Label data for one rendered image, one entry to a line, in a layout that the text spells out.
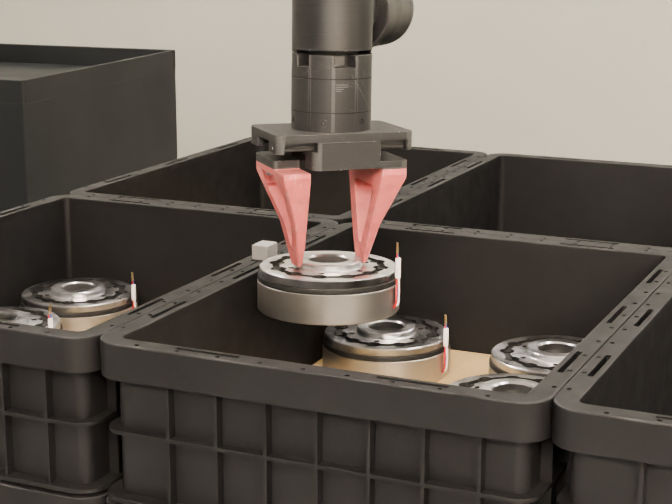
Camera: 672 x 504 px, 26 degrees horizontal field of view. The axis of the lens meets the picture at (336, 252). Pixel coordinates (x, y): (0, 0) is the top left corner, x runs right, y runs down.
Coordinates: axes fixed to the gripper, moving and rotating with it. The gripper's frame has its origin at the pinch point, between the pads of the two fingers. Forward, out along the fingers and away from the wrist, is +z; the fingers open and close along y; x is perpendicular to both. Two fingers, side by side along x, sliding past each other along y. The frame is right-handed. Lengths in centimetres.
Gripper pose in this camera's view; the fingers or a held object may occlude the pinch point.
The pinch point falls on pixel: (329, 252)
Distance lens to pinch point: 106.0
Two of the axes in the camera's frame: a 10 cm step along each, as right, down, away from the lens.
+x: 3.5, 2.0, -9.2
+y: -9.4, 0.6, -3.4
